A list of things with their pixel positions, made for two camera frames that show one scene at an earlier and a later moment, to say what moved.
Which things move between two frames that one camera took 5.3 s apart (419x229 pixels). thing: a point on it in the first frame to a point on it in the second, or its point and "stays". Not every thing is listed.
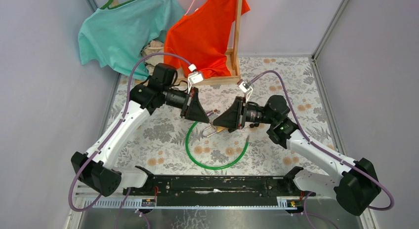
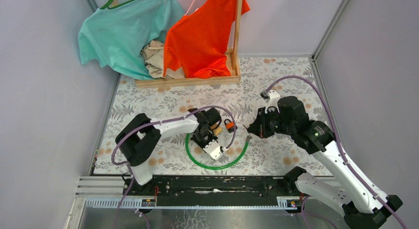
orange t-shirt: (202, 37) stays
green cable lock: (211, 168) stays
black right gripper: (233, 118) to (258, 127)
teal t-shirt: (115, 36) stays
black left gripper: (191, 108) to (211, 137)
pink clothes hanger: (191, 4) stays
